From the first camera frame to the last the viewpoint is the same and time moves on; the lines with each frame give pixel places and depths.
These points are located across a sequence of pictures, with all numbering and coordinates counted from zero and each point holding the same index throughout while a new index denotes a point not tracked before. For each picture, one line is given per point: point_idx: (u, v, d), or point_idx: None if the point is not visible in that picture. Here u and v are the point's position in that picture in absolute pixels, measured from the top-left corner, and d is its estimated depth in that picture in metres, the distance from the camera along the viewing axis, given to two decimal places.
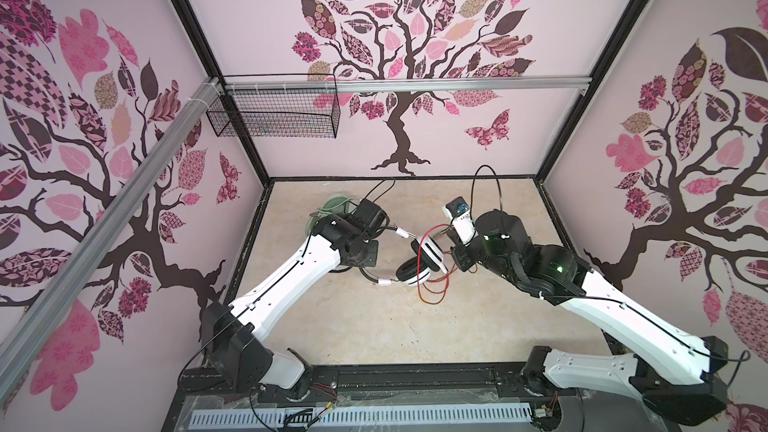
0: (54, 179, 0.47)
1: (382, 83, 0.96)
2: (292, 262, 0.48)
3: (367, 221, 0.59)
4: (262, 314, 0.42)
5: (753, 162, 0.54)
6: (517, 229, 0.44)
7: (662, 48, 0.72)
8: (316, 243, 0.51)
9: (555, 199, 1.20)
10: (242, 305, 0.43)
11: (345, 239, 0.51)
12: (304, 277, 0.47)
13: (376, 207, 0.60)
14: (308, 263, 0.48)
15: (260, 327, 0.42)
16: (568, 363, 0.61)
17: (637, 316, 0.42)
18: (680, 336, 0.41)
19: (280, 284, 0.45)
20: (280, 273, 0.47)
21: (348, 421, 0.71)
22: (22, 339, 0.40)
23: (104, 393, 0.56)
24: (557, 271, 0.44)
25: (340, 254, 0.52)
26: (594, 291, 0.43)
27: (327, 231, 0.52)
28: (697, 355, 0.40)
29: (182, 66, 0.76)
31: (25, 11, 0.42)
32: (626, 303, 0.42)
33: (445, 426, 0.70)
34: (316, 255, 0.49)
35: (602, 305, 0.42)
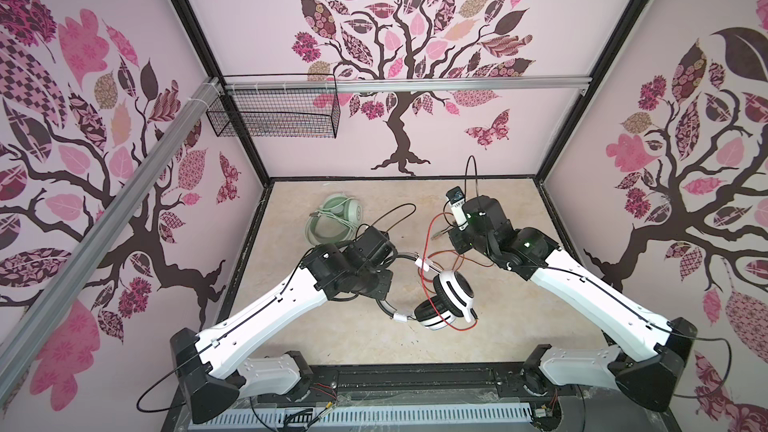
0: (54, 179, 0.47)
1: (382, 83, 0.96)
2: (269, 299, 0.44)
3: (368, 253, 0.52)
4: (224, 355, 0.40)
5: (753, 162, 0.54)
6: (494, 209, 0.52)
7: (663, 48, 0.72)
8: (301, 277, 0.46)
9: (555, 199, 1.20)
10: (205, 340, 0.40)
11: (333, 276, 0.46)
12: (280, 317, 0.44)
13: (381, 238, 0.53)
14: (286, 302, 0.44)
15: (218, 371, 0.40)
16: (563, 355, 0.62)
17: (598, 290, 0.45)
18: (642, 312, 0.43)
19: (252, 322, 0.42)
20: (254, 307, 0.43)
21: (348, 421, 0.71)
22: (21, 338, 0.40)
23: (104, 393, 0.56)
24: (524, 246, 0.50)
25: (327, 295, 0.48)
26: (560, 263, 0.48)
27: (315, 265, 0.47)
28: (655, 330, 0.41)
29: (182, 66, 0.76)
31: (25, 11, 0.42)
32: (586, 278, 0.46)
33: (445, 426, 0.70)
34: (297, 293, 0.45)
35: (562, 277, 0.47)
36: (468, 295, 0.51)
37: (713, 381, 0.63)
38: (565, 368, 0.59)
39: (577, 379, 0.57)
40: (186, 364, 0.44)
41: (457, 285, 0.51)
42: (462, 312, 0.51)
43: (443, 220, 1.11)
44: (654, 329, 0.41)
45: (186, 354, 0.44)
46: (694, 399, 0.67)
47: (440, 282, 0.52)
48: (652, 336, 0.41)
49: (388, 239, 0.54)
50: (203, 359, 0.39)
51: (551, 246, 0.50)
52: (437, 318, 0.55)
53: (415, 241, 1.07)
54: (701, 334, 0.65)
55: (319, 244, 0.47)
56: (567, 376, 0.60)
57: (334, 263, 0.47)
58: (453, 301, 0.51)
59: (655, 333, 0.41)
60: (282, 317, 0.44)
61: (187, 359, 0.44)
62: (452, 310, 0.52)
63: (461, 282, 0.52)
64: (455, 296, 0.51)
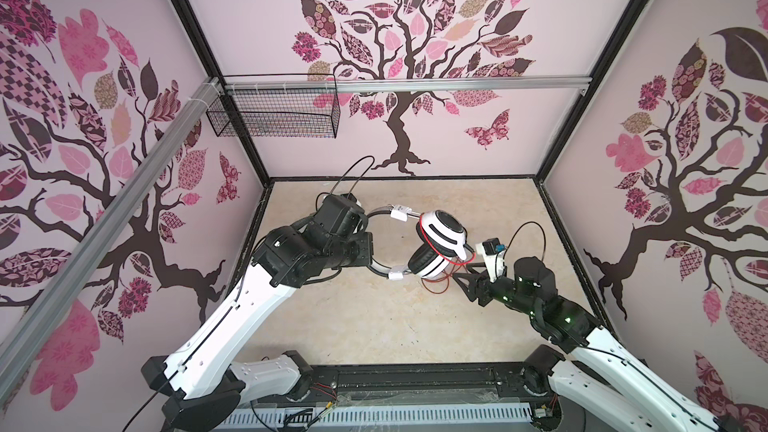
0: (54, 179, 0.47)
1: (382, 83, 0.96)
2: (227, 308, 0.39)
3: (330, 227, 0.45)
4: (195, 377, 0.37)
5: (753, 162, 0.54)
6: (549, 280, 0.53)
7: (662, 48, 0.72)
8: (253, 276, 0.40)
9: (555, 199, 1.20)
10: (173, 366, 0.38)
11: (291, 264, 0.39)
12: (243, 323, 0.39)
13: (341, 208, 0.44)
14: (244, 306, 0.39)
15: (195, 391, 0.38)
16: (582, 384, 0.60)
17: (638, 373, 0.47)
18: (683, 402, 0.44)
19: (214, 335, 0.38)
20: (214, 320, 0.39)
21: (348, 421, 0.71)
22: (21, 339, 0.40)
23: (104, 393, 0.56)
24: (565, 322, 0.53)
25: (290, 285, 0.42)
26: (602, 343, 0.50)
27: (269, 258, 0.40)
28: (700, 424, 0.42)
29: (181, 66, 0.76)
31: (25, 10, 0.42)
32: (627, 359, 0.49)
33: (445, 426, 0.70)
34: (254, 297, 0.39)
35: (604, 355, 0.49)
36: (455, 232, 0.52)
37: (713, 381, 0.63)
38: (579, 396, 0.59)
39: (586, 404, 0.58)
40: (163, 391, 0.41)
41: (440, 224, 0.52)
42: (456, 251, 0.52)
43: None
44: (699, 423, 0.42)
45: (159, 381, 0.42)
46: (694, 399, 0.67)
47: (425, 227, 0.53)
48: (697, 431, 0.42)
49: (353, 205, 0.47)
50: (175, 386, 0.37)
51: (592, 323, 0.53)
52: (431, 266, 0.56)
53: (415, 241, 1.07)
54: (701, 334, 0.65)
55: (271, 231, 0.42)
56: (579, 400, 0.60)
57: (288, 249, 0.40)
58: (441, 242, 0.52)
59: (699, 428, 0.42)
60: (244, 324, 0.39)
61: (161, 386, 0.42)
62: (443, 250, 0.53)
63: (444, 220, 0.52)
64: (441, 237, 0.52)
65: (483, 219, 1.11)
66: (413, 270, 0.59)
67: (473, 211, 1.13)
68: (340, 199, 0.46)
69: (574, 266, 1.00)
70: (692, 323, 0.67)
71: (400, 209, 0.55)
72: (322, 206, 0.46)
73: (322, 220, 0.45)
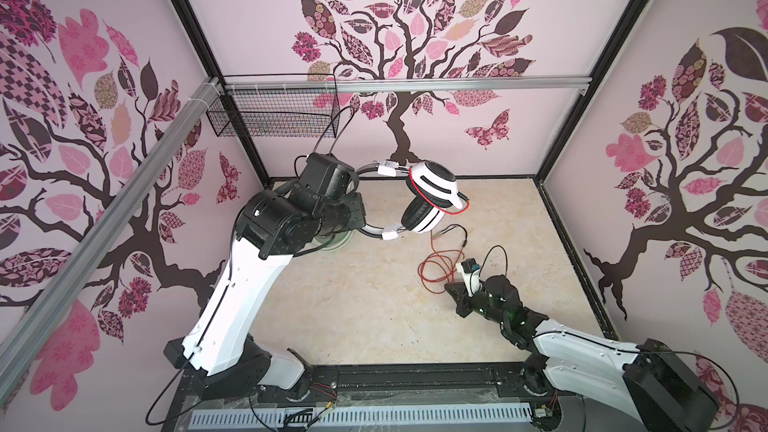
0: (54, 179, 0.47)
1: (382, 83, 0.96)
2: (223, 287, 0.37)
3: (318, 188, 0.40)
4: (212, 356, 0.37)
5: (753, 162, 0.54)
6: (513, 295, 0.64)
7: (662, 48, 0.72)
8: (240, 251, 0.36)
9: (555, 199, 1.20)
10: (188, 348, 0.38)
11: (278, 231, 0.35)
12: (244, 300, 0.37)
13: (327, 167, 0.40)
14: (240, 284, 0.36)
15: (217, 367, 0.38)
16: (572, 367, 0.60)
17: (575, 338, 0.55)
18: (613, 342, 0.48)
19: (217, 316, 0.37)
20: (214, 302, 0.37)
21: (349, 421, 0.71)
22: (21, 339, 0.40)
23: (104, 393, 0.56)
24: (524, 327, 0.64)
25: (282, 253, 0.38)
26: (545, 326, 0.62)
27: (254, 229, 0.36)
28: (624, 353, 0.48)
29: (181, 66, 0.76)
31: (25, 10, 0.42)
32: (566, 330, 0.58)
33: (445, 426, 0.70)
34: (247, 272, 0.36)
35: (547, 334, 0.60)
36: (448, 181, 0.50)
37: (712, 381, 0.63)
38: (574, 379, 0.58)
39: (582, 388, 0.57)
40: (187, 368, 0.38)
41: (431, 176, 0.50)
42: (451, 200, 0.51)
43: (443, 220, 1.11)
44: (622, 353, 0.48)
45: (181, 361, 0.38)
46: None
47: (415, 179, 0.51)
48: (621, 359, 0.48)
49: (339, 163, 0.41)
50: (197, 365, 0.37)
51: (544, 318, 0.64)
52: (425, 220, 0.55)
53: (415, 241, 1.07)
54: (701, 334, 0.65)
55: (249, 201, 0.37)
56: (572, 383, 0.59)
57: (272, 215, 0.36)
58: (435, 193, 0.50)
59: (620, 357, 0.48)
60: (245, 300, 0.38)
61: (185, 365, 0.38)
62: (436, 201, 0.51)
63: (435, 170, 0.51)
64: (434, 188, 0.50)
65: (483, 219, 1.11)
66: (406, 227, 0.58)
67: (473, 211, 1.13)
68: (324, 158, 0.40)
69: (574, 266, 1.00)
70: (693, 323, 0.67)
71: (387, 165, 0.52)
72: (307, 166, 0.41)
73: (308, 182, 0.40)
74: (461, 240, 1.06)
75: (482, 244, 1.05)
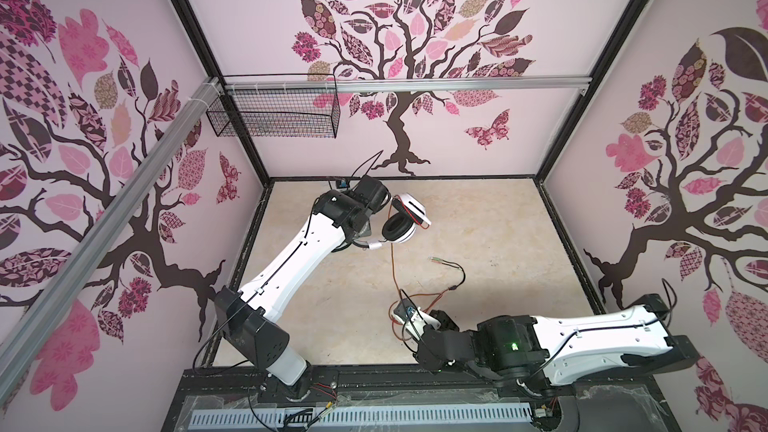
0: (54, 179, 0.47)
1: (382, 83, 0.96)
2: (297, 243, 0.47)
3: (370, 196, 0.58)
4: (273, 298, 0.43)
5: (753, 162, 0.54)
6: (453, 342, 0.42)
7: (663, 47, 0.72)
8: (317, 221, 0.49)
9: (555, 199, 1.20)
10: (251, 290, 0.43)
11: (346, 213, 0.50)
12: (310, 256, 0.47)
13: (377, 182, 0.58)
14: (312, 242, 0.47)
15: (272, 311, 0.43)
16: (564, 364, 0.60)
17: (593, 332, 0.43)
18: (631, 319, 0.43)
19: (286, 265, 0.45)
20: (285, 255, 0.46)
21: (349, 421, 0.71)
22: (22, 339, 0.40)
23: (105, 393, 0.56)
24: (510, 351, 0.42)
25: (344, 232, 0.52)
26: (551, 338, 0.43)
27: (327, 209, 0.50)
28: (652, 328, 0.42)
29: (181, 66, 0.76)
31: (25, 10, 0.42)
32: (578, 328, 0.43)
33: (445, 426, 0.70)
34: (320, 235, 0.48)
35: (566, 348, 0.42)
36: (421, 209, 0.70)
37: (713, 381, 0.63)
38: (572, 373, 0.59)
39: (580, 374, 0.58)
40: (240, 311, 0.48)
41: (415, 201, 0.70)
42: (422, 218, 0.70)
43: (443, 220, 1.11)
44: (651, 328, 0.42)
45: (235, 306, 0.46)
46: (694, 399, 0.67)
47: (404, 202, 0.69)
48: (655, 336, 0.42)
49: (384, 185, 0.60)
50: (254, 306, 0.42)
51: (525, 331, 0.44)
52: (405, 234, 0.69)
53: (415, 241, 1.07)
54: (702, 334, 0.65)
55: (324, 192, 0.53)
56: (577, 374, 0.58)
57: (342, 203, 0.51)
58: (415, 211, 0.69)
59: (655, 332, 0.42)
60: (311, 257, 0.47)
61: (239, 307, 0.47)
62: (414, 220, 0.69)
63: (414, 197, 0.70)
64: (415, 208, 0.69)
65: (483, 219, 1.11)
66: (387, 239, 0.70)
67: (473, 211, 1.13)
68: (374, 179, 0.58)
69: (574, 266, 1.00)
70: (693, 323, 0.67)
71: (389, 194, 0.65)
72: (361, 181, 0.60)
73: (362, 191, 0.58)
74: (461, 241, 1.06)
75: (482, 244, 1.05)
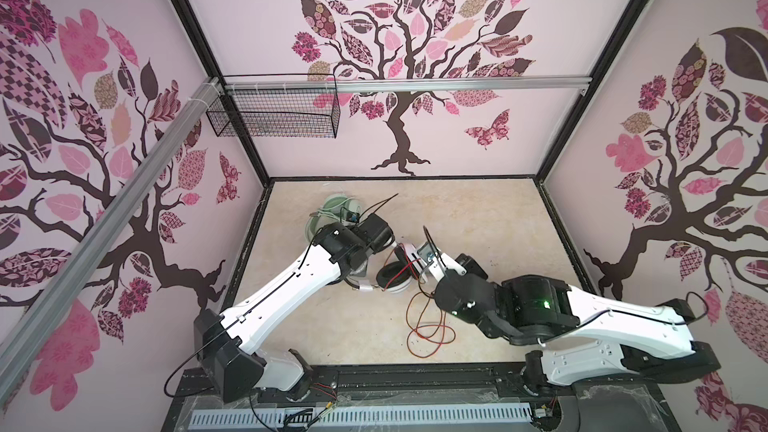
0: (54, 179, 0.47)
1: (382, 83, 0.96)
2: (289, 274, 0.46)
3: (373, 235, 0.57)
4: (253, 329, 0.41)
5: (753, 162, 0.54)
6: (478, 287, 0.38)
7: (663, 47, 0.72)
8: (315, 253, 0.48)
9: (555, 199, 1.20)
10: (231, 317, 0.42)
11: (347, 248, 0.49)
12: (300, 289, 0.45)
13: (384, 222, 0.58)
14: (305, 276, 0.46)
15: (249, 343, 0.41)
16: (564, 362, 0.61)
17: (624, 316, 0.40)
18: (660, 316, 0.41)
19: (275, 295, 0.44)
20: (274, 284, 0.45)
21: (348, 421, 0.71)
22: (21, 340, 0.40)
23: (105, 393, 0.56)
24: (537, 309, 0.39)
25: (340, 268, 0.50)
26: (583, 309, 0.40)
27: (327, 241, 0.50)
28: (680, 329, 0.41)
29: (181, 66, 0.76)
31: (25, 11, 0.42)
32: (611, 309, 0.40)
33: (445, 426, 0.70)
34: (314, 268, 0.47)
35: (596, 322, 0.39)
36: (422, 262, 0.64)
37: (713, 381, 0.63)
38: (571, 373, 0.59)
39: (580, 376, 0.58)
40: (217, 339, 0.45)
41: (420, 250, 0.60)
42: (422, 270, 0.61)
43: (442, 220, 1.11)
44: (678, 329, 0.41)
45: (213, 331, 0.45)
46: (694, 399, 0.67)
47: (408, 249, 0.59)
48: (682, 337, 0.40)
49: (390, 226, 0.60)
50: (232, 334, 0.40)
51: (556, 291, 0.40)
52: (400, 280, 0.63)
53: (415, 241, 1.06)
54: (701, 334, 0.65)
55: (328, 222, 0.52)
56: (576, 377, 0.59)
57: (345, 236, 0.50)
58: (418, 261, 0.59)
59: (682, 333, 0.40)
60: (302, 290, 0.46)
61: (215, 334, 0.46)
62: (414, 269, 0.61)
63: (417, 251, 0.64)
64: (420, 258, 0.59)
65: (483, 219, 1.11)
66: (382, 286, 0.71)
67: (473, 211, 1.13)
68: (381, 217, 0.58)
69: (574, 266, 1.00)
70: (692, 323, 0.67)
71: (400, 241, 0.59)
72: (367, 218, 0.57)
73: (367, 228, 0.57)
74: (461, 241, 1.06)
75: (482, 244, 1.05)
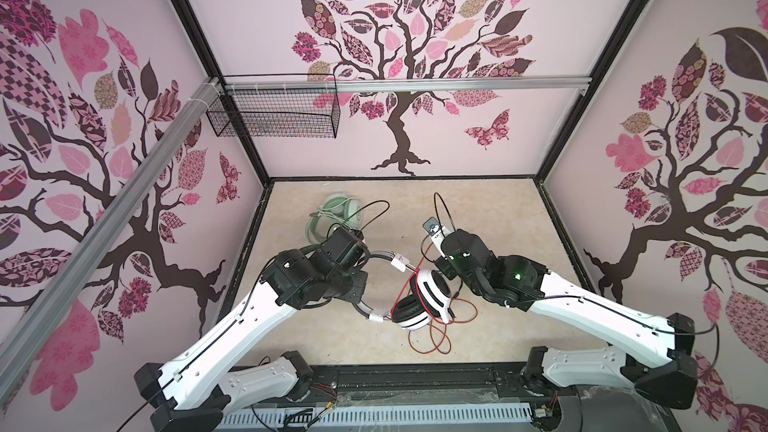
0: (54, 179, 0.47)
1: (382, 83, 0.96)
2: (231, 321, 0.41)
3: (337, 257, 0.49)
4: (187, 389, 0.38)
5: (753, 162, 0.54)
6: (476, 245, 0.48)
7: (663, 47, 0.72)
8: (259, 294, 0.43)
9: (555, 199, 1.20)
10: (167, 374, 0.39)
11: (297, 287, 0.42)
12: (242, 339, 0.41)
13: (351, 239, 0.49)
14: (248, 322, 0.41)
15: (186, 403, 0.38)
16: (565, 360, 0.61)
17: (596, 307, 0.44)
18: (643, 319, 0.43)
19: (214, 346, 0.40)
20: (217, 331, 0.41)
21: (348, 421, 0.71)
22: (21, 339, 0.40)
23: (104, 393, 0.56)
24: (515, 280, 0.48)
25: (293, 306, 0.44)
26: (554, 289, 0.47)
27: (277, 277, 0.43)
28: (661, 334, 0.42)
29: (181, 66, 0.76)
31: (25, 10, 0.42)
32: (584, 298, 0.45)
33: (444, 426, 0.70)
34: (258, 313, 0.41)
35: (562, 302, 0.45)
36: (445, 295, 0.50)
37: (713, 381, 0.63)
38: (570, 373, 0.59)
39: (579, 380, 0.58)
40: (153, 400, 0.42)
41: (433, 285, 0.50)
42: (440, 313, 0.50)
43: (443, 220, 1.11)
44: (659, 334, 0.42)
45: (151, 389, 0.42)
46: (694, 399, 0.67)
47: (418, 284, 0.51)
48: (662, 343, 0.41)
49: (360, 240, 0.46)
50: (167, 395, 0.37)
51: (541, 271, 0.49)
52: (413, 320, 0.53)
53: (415, 241, 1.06)
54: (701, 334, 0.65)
55: (281, 251, 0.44)
56: (573, 380, 0.60)
57: (296, 271, 0.44)
58: (429, 301, 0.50)
59: (662, 339, 0.41)
60: (245, 339, 0.41)
61: (152, 395, 0.43)
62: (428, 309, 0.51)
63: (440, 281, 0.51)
64: (431, 297, 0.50)
65: (483, 219, 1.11)
66: (393, 318, 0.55)
67: (473, 211, 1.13)
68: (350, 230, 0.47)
69: (574, 266, 1.00)
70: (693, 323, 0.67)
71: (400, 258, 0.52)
72: (333, 234, 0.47)
73: (329, 248, 0.50)
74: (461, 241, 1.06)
75: None
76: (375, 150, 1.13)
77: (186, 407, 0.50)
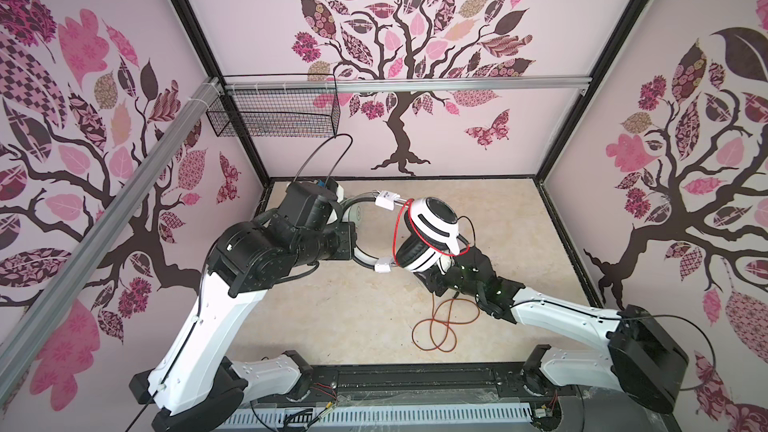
0: (54, 179, 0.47)
1: (382, 83, 0.96)
2: (192, 323, 0.35)
3: (296, 220, 0.38)
4: (174, 397, 0.35)
5: (753, 162, 0.54)
6: (486, 265, 0.61)
7: (662, 47, 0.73)
8: (212, 289, 0.35)
9: (555, 199, 1.20)
10: (154, 384, 0.36)
11: (250, 264, 0.33)
12: (210, 339, 0.36)
13: (307, 196, 0.38)
14: (209, 322, 0.35)
15: (182, 405, 0.37)
16: (563, 356, 0.62)
17: (554, 306, 0.54)
18: (593, 311, 0.50)
19: (183, 353, 0.35)
20: (183, 336, 0.36)
21: (348, 421, 0.71)
22: (20, 340, 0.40)
23: (104, 393, 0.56)
24: (499, 297, 0.62)
25: (255, 288, 0.36)
26: (523, 296, 0.59)
27: (227, 262, 0.35)
28: (605, 321, 0.48)
29: (181, 66, 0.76)
31: (25, 10, 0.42)
32: (545, 299, 0.56)
33: (445, 426, 0.70)
34: (215, 310, 0.34)
35: (529, 306, 0.57)
36: (445, 224, 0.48)
37: (713, 381, 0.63)
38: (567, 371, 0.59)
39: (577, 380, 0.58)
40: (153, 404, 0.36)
41: (431, 217, 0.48)
42: (447, 243, 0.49)
43: None
44: (604, 321, 0.48)
45: (147, 396, 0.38)
46: (693, 399, 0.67)
47: (413, 217, 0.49)
48: (604, 327, 0.47)
49: (320, 194, 0.40)
50: (160, 403, 0.35)
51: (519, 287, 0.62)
52: (420, 259, 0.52)
53: None
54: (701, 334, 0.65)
55: (224, 232, 0.36)
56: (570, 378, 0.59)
57: (246, 248, 0.34)
58: (431, 233, 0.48)
59: (606, 325, 0.47)
60: (212, 338, 0.36)
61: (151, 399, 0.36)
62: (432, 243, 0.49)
63: (436, 211, 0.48)
64: (432, 229, 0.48)
65: (483, 219, 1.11)
66: (398, 262, 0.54)
67: (473, 211, 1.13)
68: (305, 187, 0.39)
69: (574, 266, 1.00)
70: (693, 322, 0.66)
71: (386, 196, 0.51)
72: (287, 196, 0.39)
73: (286, 212, 0.39)
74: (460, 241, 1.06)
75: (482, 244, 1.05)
76: (376, 150, 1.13)
77: (185, 407, 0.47)
